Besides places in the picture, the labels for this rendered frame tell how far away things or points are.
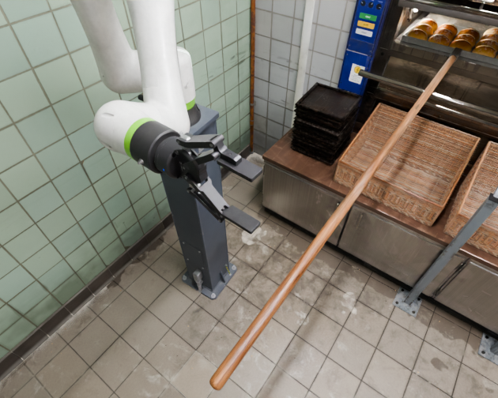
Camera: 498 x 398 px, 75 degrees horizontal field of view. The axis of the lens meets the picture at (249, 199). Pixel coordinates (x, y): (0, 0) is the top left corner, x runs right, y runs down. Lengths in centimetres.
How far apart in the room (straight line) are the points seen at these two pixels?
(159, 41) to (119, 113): 20
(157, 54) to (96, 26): 27
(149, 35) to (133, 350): 167
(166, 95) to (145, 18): 16
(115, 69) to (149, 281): 145
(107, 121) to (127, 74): 44
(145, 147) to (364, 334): 175
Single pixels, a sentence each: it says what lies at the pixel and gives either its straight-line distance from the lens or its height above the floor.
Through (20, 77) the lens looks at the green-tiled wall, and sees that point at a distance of 151.
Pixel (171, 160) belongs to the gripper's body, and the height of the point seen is 151.
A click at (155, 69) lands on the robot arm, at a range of 81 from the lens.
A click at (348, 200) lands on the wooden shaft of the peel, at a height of 119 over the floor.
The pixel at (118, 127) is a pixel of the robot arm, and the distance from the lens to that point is 70.
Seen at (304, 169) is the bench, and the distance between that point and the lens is 196.
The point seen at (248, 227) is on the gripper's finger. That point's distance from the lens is 60.
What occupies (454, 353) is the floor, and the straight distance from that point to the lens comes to 229.
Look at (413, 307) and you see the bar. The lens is 229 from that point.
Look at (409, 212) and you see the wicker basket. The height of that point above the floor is 61.
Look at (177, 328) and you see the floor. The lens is 207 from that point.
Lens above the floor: 191
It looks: 48 degrees down
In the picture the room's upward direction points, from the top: straight up
